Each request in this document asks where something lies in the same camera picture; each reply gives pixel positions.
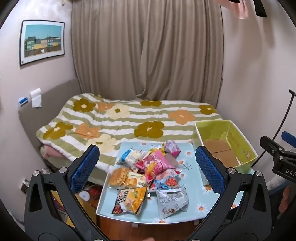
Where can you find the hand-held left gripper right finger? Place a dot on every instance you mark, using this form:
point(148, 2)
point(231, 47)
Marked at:
point(209, 169)

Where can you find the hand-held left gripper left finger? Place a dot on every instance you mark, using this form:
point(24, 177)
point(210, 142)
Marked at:
point(85, 166)

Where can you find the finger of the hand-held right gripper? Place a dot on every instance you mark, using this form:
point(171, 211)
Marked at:
point(289, 139)
point(271, 144)

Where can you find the clear bag of orange puffs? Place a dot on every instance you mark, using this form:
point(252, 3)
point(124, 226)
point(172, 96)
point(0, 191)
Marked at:
point(118, 177)

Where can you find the green cardboard box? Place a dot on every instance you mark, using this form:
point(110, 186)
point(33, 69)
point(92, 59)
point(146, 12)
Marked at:
point(238, 139)

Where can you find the clear packet with brown snack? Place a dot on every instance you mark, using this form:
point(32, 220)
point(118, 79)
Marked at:
point(173, 160)

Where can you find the pink white snack packet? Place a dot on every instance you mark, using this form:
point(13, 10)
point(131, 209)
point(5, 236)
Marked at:
point(172, 148)

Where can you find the blue red snack packet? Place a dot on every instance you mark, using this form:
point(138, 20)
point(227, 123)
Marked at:
point(167, 183)

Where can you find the white blue snack packet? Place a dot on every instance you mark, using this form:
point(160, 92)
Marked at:
point(129, 158)

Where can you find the grey newsprint snack bag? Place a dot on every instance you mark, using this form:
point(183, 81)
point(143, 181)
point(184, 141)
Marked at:
point(171, 201)

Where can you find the pink yellow snack bag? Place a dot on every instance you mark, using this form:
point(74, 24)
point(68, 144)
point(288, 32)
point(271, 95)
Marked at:
point(157, 163)

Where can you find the cream yellow snack packet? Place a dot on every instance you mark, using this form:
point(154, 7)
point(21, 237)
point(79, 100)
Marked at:
point(137, 179)

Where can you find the yellow black snack packet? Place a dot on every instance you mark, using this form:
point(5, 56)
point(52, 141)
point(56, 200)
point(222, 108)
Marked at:
point(158, 151)

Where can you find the person's right hand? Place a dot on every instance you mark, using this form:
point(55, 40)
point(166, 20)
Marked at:
point(285, 199)

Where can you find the red patterned bag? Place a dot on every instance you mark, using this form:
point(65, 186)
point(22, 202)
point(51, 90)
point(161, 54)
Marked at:
point(94, 191)

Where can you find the white round lid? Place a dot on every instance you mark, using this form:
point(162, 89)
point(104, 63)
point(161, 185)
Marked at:
point(83, 196)

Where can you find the pink pillow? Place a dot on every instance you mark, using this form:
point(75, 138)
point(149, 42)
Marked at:
point(52, 151)

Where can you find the striped floral blanket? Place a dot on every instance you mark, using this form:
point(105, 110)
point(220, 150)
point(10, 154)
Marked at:
point(129, 120)

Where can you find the grey bed headboard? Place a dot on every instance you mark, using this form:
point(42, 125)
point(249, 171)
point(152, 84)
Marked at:
point(46, 104)

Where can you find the blue floral tablecloth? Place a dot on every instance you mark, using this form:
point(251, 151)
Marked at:
point(148, 215)

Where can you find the white tissue roll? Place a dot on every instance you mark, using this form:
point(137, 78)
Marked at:
point(35, 97)

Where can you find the blue white tube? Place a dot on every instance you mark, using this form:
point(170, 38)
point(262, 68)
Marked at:
point(23, 101)

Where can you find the beige curtain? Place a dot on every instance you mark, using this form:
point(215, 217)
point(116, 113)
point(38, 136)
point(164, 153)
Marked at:
point(148, 46)

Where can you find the pink cloth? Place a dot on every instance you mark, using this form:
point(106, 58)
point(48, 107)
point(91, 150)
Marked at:
point(233, 5)

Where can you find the framed wall poster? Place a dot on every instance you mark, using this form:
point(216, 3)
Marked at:
point(41, 41)

